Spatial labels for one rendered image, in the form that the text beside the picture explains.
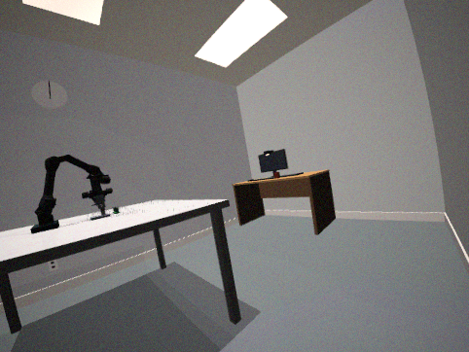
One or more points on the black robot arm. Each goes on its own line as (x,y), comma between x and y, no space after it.
(47,203)

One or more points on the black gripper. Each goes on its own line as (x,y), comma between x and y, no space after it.
(96,187)

